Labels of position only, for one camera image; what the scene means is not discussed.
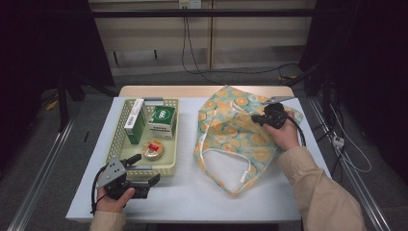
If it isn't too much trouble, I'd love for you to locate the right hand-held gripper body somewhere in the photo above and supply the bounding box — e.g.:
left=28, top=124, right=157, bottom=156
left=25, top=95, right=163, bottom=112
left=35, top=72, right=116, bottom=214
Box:
left=262, top=95, right=295, bottom=130

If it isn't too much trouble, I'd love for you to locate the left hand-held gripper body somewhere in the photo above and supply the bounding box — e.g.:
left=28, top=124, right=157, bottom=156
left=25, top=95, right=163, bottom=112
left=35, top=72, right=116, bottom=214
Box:
left=96, top=156, right=151, bottom=200

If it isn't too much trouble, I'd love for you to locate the pale green plastic basket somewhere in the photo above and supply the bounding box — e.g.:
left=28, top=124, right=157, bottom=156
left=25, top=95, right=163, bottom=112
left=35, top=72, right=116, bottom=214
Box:
left=105, top=97, right=181, bottom=178

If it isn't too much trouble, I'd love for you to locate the round tin with red label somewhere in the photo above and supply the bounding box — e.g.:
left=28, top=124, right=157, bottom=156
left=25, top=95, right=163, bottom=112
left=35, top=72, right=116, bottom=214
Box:
left=141, top=140, right=166, bottom=162

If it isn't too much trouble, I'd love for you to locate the orange print fabric bag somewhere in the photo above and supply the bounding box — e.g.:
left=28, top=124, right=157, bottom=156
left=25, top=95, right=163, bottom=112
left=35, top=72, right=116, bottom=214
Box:
left=192, top=85, right=304, bottom=196

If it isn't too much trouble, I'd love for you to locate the square green white box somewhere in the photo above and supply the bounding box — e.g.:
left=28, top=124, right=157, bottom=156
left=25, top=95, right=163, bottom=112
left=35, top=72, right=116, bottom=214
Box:
left=147, top=105, right=178, bottom=140

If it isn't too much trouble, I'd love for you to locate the person's right hand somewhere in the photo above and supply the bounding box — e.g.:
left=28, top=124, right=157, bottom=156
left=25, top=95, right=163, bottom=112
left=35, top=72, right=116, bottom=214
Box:
left=262, top=110, right=301, bottom=152

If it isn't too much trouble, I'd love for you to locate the person's left hand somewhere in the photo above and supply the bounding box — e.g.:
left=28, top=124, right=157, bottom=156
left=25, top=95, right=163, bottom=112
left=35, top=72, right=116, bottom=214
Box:
left=94, top=187, right=137, bottom=214

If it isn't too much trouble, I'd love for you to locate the white table cover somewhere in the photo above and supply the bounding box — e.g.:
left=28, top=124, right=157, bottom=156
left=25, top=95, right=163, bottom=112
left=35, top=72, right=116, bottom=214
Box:
left=65, top=95, right=331, bottom=224

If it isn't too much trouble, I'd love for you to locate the tall green white box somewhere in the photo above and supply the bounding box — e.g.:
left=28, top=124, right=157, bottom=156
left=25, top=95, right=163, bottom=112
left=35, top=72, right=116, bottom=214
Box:
left=123, top=98, right=149, bottom=145

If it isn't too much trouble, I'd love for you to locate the black metal stand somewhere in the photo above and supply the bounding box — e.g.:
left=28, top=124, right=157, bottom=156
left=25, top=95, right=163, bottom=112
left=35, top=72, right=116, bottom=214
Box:
left=304, top=61, right=338, bottom=136
left=56, top=73, right=118, bottom=133

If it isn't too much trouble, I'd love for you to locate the white power strip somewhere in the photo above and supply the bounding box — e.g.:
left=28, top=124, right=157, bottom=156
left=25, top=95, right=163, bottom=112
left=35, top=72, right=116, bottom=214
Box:
left=331, top=135, right=345, bottom=149

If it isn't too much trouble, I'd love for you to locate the dark curtain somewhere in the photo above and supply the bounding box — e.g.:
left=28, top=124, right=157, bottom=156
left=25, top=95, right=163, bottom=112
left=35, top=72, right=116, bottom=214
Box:
left=0, top=0, right=115, bottom=171
left=299, top=0, right=408, bottom=184

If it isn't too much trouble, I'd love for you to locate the black horizontal bar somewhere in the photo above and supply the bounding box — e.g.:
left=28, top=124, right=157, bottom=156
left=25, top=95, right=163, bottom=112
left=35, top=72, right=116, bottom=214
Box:
left=90, top=8, right=317, bottom=18

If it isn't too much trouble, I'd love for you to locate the left hand-held gripper cable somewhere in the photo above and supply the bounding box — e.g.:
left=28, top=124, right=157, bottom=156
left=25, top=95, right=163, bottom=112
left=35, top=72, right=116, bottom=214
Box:
left=90, top=165, right=109, bottom=216

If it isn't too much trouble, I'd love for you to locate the hand-held gripper cable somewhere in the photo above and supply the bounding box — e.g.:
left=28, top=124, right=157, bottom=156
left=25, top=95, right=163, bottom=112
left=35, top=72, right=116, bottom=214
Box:
left=90, top=165, right=109, bottom=216
left=282, top=110, right=307, bottom=148

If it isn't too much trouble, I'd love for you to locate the right hand-held gripper cable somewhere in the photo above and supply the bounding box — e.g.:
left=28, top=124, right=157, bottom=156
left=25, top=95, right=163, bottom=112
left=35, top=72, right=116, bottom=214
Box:
left=282, top=110, right=307, bottom=148

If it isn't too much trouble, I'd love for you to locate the black wall cable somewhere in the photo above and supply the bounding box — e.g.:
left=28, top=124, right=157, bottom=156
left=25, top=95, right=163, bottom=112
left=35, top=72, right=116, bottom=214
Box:
left=184, top=15, right=225, bottom=86
left=181, top=15, right=301, bottom=76

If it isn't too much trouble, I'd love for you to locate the metal floor rail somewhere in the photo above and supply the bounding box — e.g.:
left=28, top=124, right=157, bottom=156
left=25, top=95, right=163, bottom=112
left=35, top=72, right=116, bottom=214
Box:
left=6, top=118, right=76, bottom=231
left=307, top=97, right=393, bottom=231

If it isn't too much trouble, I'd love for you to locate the white floor cable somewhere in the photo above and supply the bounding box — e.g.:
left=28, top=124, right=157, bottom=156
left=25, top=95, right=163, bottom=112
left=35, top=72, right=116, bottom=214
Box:
left=330, top=105, right=373, bottom=174

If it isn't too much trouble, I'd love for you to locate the white wall socket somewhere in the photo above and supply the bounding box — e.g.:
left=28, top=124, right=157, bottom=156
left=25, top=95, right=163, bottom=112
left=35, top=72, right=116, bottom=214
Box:
left=178, top=0, right=202, bottom=10

